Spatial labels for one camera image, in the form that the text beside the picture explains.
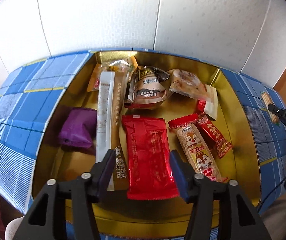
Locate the cracker packet with green ends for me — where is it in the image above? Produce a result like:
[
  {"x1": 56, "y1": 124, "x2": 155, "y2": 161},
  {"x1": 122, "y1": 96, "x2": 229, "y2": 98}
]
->
[{"x1": 260, "y1": 92, "x2": 281, "y2": 126}]

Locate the red patterned candy packet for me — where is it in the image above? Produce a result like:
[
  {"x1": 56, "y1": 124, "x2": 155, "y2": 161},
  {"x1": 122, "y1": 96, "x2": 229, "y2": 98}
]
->
[{"x1": 194, "y1": 114, "x2": 232, "y2": 159}]

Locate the squirrel sesame bar packet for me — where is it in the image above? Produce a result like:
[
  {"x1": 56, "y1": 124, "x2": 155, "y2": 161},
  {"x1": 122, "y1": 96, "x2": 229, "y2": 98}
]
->
[{"x1": 168, "y1": 113, "x2": 227, "y2": 183}]

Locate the purple snack packet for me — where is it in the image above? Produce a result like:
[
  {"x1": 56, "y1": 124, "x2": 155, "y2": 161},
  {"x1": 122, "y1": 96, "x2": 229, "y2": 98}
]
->
[{"x1": 58, "y1": 107, "x2": 97, "y2": 148}]

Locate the plain red foil packet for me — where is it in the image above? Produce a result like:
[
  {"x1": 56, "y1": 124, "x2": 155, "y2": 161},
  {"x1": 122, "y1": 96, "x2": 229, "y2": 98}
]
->
[{"x1": 121, "y1": 115, "x2": 179, "y2": 200}]

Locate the tan pastry packet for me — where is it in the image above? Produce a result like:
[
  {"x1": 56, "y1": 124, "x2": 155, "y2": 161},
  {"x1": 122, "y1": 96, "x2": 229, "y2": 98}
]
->
[{"x1": 168, "y1": 69, "x2": 209, "y2": 100}]

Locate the long brown white stick packet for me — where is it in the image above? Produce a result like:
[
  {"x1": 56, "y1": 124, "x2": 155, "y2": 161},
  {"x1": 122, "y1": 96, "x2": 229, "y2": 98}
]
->
[{"x1": 96, "y1": 72, "x2": 128, "y2": 191}]

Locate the red white snack packet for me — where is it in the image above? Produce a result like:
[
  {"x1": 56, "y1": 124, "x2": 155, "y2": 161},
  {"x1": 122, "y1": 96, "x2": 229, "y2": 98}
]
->
[{"x1": 195, "y1": 85, "x2": 218, "y2": 120}]

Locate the blue checked tablecloth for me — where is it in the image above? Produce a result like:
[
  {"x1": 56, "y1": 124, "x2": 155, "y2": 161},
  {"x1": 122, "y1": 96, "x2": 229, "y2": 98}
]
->
[{"x1": 0, "y1": 48, "x2": 286, "y2": 240}]

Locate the gold tin box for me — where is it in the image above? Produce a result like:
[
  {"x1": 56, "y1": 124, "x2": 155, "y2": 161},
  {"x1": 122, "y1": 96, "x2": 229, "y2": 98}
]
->
[{"x1": 32, "y1": 51, "x2": 262, "y2": 239}]

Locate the brown bun snack packet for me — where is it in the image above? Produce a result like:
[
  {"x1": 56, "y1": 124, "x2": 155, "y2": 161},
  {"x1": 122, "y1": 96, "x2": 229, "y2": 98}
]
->
[{"x1": 124, "y1": 66, "x2": 170, "y2": 109}]

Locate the orange clear candy packet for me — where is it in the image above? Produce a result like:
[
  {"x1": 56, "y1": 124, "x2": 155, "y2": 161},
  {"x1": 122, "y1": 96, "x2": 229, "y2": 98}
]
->
[{"x1": 87, "y1": 56, "x2": 138, "y2": 92}]

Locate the black cable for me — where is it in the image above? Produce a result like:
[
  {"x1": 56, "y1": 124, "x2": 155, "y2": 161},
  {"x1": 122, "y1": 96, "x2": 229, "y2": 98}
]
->
[{"x1": 257, "y1": 154, "x2": 286, "y2": 212}]

